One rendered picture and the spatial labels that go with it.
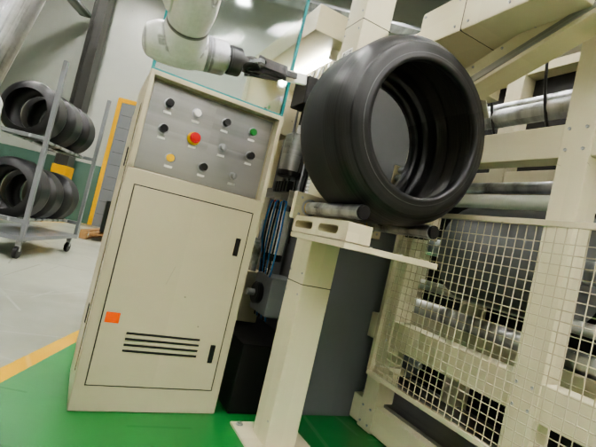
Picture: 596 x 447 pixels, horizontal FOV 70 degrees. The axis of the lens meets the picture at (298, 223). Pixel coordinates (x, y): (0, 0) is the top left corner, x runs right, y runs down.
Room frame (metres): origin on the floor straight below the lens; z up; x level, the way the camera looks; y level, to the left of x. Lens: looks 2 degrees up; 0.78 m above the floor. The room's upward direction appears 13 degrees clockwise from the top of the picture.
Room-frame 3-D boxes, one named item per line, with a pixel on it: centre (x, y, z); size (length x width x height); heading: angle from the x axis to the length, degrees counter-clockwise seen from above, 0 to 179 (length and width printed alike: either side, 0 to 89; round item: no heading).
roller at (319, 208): (1.39, -0.10, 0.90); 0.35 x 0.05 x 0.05; 26
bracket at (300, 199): (1.61, -0.15, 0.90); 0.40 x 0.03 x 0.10; 116
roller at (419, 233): (1.51, -0.35, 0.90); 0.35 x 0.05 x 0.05; 26
